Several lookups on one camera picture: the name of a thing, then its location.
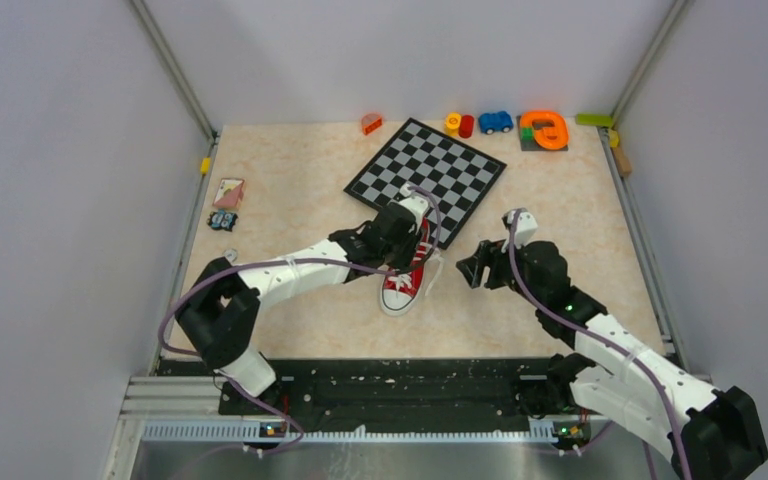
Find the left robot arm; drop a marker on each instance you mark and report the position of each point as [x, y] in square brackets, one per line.
[219, 313]

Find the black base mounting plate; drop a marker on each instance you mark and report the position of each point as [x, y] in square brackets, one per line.
[403, 396]

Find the wooden block on rail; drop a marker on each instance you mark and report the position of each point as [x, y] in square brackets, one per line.
[623, 163]

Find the blue toy car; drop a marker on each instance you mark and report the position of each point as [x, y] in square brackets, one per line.
[494, 122]

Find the orange half-round toy block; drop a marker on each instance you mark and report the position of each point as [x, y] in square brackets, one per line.
[370, 123]

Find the yellow clip on rail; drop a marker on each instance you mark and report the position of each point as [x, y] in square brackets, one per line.
[205, 166]

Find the red toy cylinder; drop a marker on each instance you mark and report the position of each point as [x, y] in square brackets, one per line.
[466, 126]

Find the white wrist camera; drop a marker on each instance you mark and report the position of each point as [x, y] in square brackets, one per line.
[521, 226]
[417, 204]

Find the orange curved track toy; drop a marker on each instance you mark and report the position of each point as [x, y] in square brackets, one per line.
[542, 130]

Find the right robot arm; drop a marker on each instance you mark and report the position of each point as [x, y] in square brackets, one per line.
[703, 431]

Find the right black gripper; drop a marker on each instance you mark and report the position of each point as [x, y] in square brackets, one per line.
[489, 255]

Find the yellow toy cylinder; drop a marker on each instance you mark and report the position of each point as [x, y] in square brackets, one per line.
[452, 123]

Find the red canvas sneaker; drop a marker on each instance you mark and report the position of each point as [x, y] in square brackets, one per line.
[399, 293]

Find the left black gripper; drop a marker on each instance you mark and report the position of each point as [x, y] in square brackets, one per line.
[403, 261]

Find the small blue toy robot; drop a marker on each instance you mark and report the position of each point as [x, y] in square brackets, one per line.
[222, 220]

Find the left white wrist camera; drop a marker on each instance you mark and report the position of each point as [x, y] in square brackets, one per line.
[417, 204]

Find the black grey checkerboard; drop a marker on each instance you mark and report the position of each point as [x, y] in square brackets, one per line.
[458, 176]

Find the pink tangram card box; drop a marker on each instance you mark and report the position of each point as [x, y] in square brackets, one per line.
[229, 194]

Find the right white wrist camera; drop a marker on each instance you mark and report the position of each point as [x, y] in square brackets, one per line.
[521, 226]

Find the green flat block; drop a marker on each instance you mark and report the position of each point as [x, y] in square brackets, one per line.
[596, 120]

